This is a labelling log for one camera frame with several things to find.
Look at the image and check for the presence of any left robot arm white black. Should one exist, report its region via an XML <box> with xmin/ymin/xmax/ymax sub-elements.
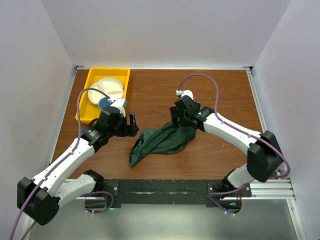
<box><xmin>17</xmin><ymin>106</ymin><xmax>139</xmax><ymax>226</ymax></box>

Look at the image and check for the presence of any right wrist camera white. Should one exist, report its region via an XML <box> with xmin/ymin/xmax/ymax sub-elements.
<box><xmin>176</xmin><ymin>89</ymin><xmax>194</xmax><ymax>100</ymax></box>

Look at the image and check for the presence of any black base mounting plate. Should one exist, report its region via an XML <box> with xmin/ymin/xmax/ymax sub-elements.
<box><xmin>86</xmin><ymin>179</ymin><xmax>251</xmax><ymax>214</ymax></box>

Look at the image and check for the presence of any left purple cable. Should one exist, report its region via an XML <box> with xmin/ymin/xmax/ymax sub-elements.
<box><xmin>8</xmin><ymin>87</ymin><xmax>116</xmax><ymax>240</ymax></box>

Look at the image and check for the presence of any yellow plastic bin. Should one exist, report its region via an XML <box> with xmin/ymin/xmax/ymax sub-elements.
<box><xmin>75</xmin><ymin>67</ymin><xmax>130</xmax><ymax>124</ymax></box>

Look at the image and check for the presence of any dark green cloth napkin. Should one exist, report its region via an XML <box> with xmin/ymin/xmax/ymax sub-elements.
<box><xmin>129</xmin><ymin>122</ymin><xmax>196</xmax><ymax>167</ymax></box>

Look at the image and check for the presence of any blue plastic cup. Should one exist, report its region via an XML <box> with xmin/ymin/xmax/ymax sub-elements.
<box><xmin>98</xmin><ymin>97</ymin><xmax>113</xmax><ymax>110</ymax></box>

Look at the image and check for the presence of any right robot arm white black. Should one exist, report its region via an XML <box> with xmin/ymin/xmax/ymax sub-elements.
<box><xmin>170</xmin><ymin>90</ymin><xmax>284</xmax><ymax>197</ymax></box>

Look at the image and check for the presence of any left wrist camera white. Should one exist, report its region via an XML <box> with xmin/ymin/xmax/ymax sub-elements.
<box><xmin>110</xmin><ymin>98</ymin><xmax>128</xmax><ymax>117</ymax></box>

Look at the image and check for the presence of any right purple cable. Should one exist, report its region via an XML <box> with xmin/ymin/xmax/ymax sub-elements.
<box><xmin>177</xmin><ymin>73</ymin><xmax>292</xmax><ymax>179</ymax></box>

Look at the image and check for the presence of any aluminium table frame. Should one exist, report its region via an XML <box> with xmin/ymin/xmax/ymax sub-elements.
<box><xmin>29</xmin><ymin>68</ymin><xmax>302</xmax><ymax>240</ymax></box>

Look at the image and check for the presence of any purple cable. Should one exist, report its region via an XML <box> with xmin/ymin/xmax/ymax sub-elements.
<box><xmin>177</xmin><ymin>73</ymin><xmax>292</xmax><ymax>179</ymax></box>
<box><xmin>8</xmin><ymin>87</ymin><xmax>116</xmax><ymax>240</ymax></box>

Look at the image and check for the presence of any white divided plate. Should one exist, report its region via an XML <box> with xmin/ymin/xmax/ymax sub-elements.
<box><xmin>88</xmin><ymin>77</ymin><xmax>124</xmax><ymax>105</ymax></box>

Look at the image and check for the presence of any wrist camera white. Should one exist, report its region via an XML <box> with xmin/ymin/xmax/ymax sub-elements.
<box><xmin>176</xmin><ymin>89</ymin><xmax>194</xmax><ymax>100</ymax></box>
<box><xmin>110</xmin><ymin>98</ymin><xmax>128</xmax><ymax>117</ymax></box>

